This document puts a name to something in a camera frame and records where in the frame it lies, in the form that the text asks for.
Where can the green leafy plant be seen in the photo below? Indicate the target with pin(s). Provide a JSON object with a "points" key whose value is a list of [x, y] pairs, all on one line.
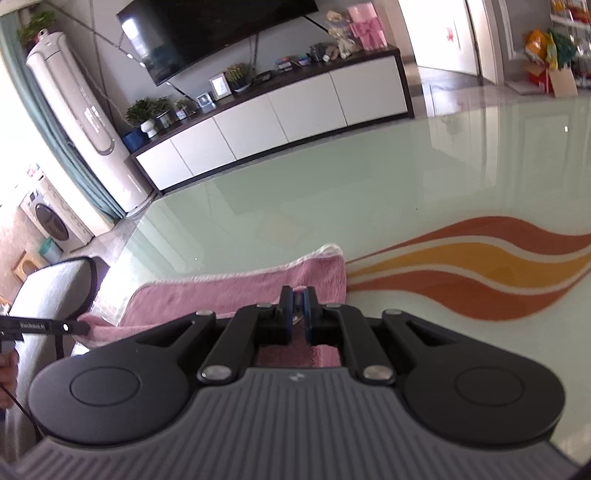
{"points": [[37, 25]]}

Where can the grey fabric chair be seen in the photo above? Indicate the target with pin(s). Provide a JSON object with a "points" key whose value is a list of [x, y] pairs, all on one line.
{"points": [[46, 290]]}

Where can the white door with pink sticker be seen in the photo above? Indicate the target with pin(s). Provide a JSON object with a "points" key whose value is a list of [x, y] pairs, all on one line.
{"points": [[438, 37]]}

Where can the white television cabinet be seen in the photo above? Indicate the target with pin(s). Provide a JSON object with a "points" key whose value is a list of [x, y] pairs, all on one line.
{"points": [[277, 115]]}

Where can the white tower air conditioner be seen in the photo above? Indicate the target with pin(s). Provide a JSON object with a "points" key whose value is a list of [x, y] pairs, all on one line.
{"points": [[92, 124]]}

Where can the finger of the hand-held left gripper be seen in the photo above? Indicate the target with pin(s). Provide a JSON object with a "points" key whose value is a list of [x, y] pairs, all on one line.
{"points": [[46, 326]]}

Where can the white shelf rack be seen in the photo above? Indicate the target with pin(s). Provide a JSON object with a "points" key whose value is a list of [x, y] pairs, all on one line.
{"points": [[575, 27]]}

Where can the stack of books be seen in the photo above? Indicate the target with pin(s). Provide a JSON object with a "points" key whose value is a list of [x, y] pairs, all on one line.
{"points": [[285, 64]]}

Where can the blue box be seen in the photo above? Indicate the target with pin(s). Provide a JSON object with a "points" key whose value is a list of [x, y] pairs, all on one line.
{"points": [[133, 141]]}

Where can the person's left hand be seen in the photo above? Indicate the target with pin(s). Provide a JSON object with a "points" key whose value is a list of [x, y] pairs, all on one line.
{"points": [[7, 374]]}

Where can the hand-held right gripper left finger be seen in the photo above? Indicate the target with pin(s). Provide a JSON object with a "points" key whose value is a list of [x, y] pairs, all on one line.
{"points": [[288, 323]]}

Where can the small table ornament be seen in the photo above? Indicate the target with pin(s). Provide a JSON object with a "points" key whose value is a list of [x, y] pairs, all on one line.
{"points": [[183, 110]]}

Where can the potted plant in white pot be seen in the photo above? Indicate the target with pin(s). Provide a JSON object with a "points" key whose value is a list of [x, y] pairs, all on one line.
{"points": [[141, 115]]}

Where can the teal plastic bin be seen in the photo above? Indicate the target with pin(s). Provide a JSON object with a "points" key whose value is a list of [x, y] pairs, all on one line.
{"points": [[50, 250]]}

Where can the white washing machine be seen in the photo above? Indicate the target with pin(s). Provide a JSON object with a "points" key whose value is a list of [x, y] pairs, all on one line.
{"points": [[51, 217]]}

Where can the green bag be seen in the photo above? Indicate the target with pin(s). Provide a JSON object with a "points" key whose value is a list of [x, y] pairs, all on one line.
{"points": [[561, 48]]}

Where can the small wooden stool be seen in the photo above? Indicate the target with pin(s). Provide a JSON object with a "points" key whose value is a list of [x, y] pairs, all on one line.
{"points": [[25, 267]]}

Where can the small dark photo frame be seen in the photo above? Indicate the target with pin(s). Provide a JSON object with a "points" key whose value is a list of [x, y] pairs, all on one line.
{"points": [[204, 101]]}

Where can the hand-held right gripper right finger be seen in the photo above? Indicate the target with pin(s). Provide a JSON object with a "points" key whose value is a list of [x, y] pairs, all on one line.
{"points": [[308, 323]]}

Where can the red cardboard box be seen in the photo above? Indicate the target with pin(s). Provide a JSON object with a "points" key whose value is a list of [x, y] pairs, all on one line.
{"points": [[538, 78]]}

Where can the wrapped flower bouquet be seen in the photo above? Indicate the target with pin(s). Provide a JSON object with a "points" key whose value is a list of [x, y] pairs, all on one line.
{"points": [[340, 34]]}

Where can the small potted plant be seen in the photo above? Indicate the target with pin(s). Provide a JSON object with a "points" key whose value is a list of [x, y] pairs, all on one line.
{"points": [[164, 113]]}

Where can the black television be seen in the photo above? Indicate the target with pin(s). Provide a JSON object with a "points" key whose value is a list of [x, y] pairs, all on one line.
{"points": [[207, 37]]}

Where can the white photo frame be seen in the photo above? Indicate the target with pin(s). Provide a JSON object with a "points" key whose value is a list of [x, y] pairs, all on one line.
{"points": [[220, 86]]}

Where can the pink gift box with bow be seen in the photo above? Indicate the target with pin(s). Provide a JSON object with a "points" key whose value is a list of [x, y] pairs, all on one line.
{"points": [[367, 27]]}

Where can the pink towel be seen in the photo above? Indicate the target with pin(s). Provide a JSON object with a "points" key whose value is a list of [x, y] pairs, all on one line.
{"points": [[221, 290]]}

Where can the yellow bag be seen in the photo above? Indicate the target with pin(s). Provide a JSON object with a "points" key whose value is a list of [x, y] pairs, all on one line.
{"points": [[539, 46]]}

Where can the green succulent plant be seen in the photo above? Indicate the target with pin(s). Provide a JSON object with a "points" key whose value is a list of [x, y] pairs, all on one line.
{"points": [[238, 76]]}

